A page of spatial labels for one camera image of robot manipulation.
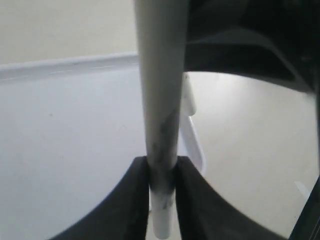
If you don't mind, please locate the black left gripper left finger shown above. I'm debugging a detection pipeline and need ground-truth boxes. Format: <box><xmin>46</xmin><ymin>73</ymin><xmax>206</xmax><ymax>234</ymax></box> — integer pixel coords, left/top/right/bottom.
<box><xmin>52</xmin><ymin>156</ymin><xmax>149</xmax><ymax>240</ymax></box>

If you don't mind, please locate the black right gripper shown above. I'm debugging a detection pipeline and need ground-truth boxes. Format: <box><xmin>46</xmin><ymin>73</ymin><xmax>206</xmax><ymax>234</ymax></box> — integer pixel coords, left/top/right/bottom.
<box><xmin>184</xmin><ymin>0</ymin><xmax>320</xmax><ymax>93</ymax></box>

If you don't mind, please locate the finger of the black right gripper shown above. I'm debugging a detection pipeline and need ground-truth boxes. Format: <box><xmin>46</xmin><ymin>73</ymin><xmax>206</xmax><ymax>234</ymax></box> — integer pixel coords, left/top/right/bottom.
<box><xmin>288</xmin><ymin>177</ymin><xmax>320</xmax><ymax>240</ymax></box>

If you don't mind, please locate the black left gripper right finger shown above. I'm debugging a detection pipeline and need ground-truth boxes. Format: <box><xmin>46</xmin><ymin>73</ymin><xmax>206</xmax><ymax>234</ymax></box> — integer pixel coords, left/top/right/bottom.
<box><xmin>174</xmin><ymin>156</ymin><xmax>283</xmax><ymax>240</ymax></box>

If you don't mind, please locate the white drumstick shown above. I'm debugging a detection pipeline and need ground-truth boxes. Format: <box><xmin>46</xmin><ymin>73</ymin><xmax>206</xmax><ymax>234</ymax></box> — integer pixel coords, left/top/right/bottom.
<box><xmin>181</xmin><ymin>72</ymin><xmax>197</xmax><ymax>117</ymax></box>
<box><xmin>134</xmin><ymin>0</ymin><xmax>189</xmax><ymax>240</ymax></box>

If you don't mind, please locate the white plastic tray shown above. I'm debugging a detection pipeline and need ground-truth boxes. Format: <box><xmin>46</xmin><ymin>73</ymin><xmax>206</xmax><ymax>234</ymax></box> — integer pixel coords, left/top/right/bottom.
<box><xmin>0</xmin><ymin>53</ymin><xmax>146</xmax><ymax>240</ymax></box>

